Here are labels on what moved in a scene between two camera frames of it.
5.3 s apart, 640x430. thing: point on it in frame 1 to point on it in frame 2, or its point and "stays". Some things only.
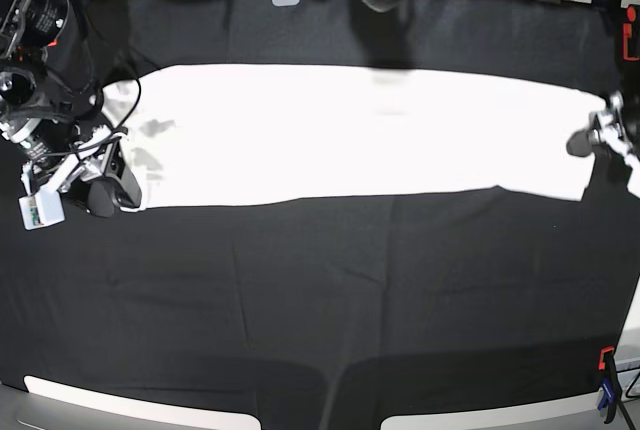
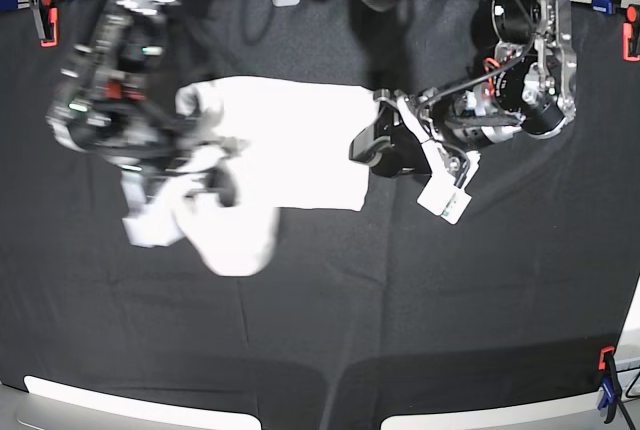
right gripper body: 610,120 to 440,149
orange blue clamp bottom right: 611,396 stays
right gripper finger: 580,143 to 366,149
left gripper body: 89,161 to 205,169
